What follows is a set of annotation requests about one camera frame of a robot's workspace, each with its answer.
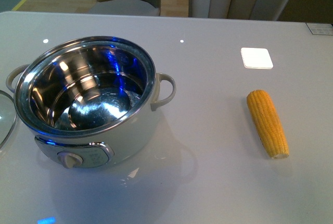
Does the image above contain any yellow corn cob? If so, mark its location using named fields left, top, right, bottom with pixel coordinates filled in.
left=247, top=90, right=289, bottom=159

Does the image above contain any label sticker on table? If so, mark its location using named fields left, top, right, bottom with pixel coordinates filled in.
left=306, top=22, right=333, bottom=35

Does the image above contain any white electric cooking pot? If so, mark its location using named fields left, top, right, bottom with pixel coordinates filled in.
left=6, top=36, right=175, bottom=168

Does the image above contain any glass pot lid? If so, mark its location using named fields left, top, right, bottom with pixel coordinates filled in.
left=1, top=90, right=17, bottom=149

